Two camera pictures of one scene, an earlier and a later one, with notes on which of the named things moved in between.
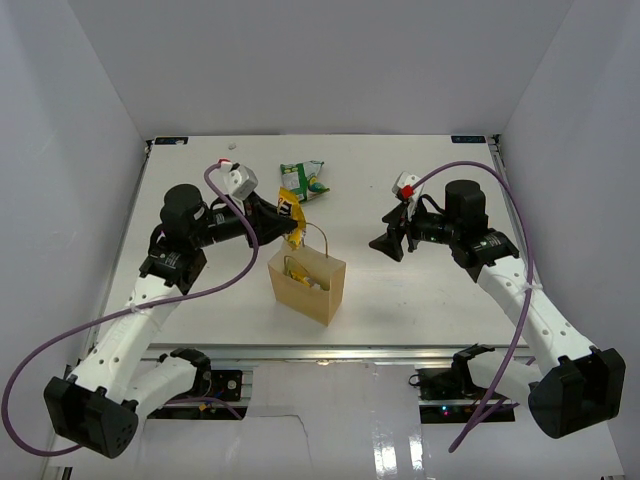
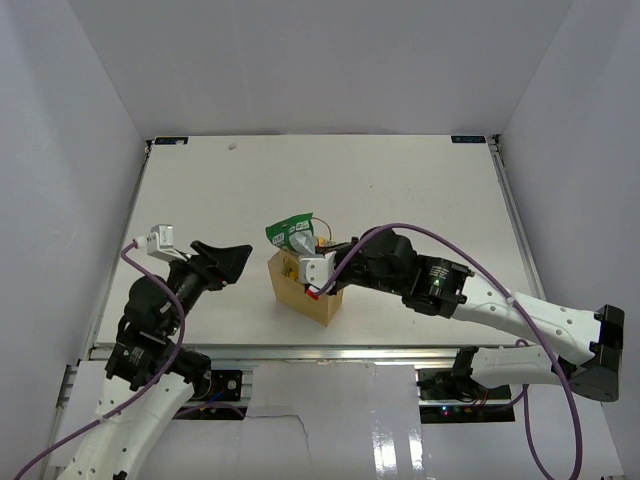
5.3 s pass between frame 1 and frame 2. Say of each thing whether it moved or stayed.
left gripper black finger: moved
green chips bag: moved
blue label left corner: stayed
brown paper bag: stayed
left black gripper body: moved
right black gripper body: moved
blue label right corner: stayed
